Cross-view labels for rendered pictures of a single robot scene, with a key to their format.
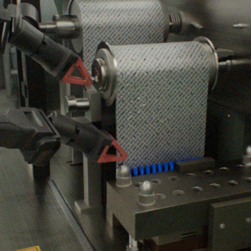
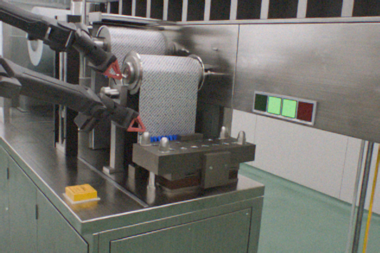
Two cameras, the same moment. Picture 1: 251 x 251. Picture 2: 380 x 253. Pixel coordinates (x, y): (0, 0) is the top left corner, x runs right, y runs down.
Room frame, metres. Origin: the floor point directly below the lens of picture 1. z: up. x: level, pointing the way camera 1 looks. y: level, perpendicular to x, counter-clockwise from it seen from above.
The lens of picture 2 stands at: (-0.34, 0.17, 1.34)
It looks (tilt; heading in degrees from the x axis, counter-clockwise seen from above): 11 degrees down; 346
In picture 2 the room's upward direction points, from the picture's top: 4 degrees clockwise
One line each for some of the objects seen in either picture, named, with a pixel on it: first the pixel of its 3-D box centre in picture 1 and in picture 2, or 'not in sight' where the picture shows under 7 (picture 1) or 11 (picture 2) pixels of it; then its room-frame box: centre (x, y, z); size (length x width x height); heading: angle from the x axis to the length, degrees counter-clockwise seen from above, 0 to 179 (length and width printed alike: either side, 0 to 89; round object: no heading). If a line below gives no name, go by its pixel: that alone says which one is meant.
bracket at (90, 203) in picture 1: (86, 151); (114, 128); (1.04, 0.10, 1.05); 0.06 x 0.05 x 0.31; 112
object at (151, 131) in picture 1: (162, 134); (168, 116); (1.01, -0.09, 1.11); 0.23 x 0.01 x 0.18; 112
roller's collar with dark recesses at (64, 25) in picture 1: (65, 27); (97, 44); (1.24, 0.16, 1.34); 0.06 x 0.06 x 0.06; 22
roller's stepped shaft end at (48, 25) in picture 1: (43, 27); not in sight; (1.22, 0.22, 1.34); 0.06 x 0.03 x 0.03; 112
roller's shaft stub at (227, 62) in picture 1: (213, 65); (200, 74); (1.13, -0.22, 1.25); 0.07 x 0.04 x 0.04; 112
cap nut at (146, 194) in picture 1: (146, 191); (164, 144); (0.81, -0.04, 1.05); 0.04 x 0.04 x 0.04
